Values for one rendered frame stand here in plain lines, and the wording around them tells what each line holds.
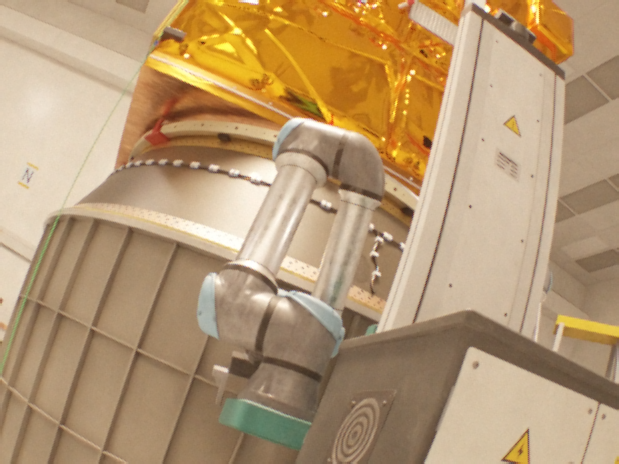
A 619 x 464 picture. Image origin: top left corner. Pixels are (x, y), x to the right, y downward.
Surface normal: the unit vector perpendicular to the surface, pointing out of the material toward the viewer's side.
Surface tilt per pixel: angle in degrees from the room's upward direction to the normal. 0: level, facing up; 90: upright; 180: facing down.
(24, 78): 90
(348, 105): 88
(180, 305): 90
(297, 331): 90
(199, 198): 62
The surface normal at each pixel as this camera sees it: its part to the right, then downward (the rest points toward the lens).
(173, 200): -0.04, -0.78
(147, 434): -0.02, -0.36
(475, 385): 0.32, -0.22
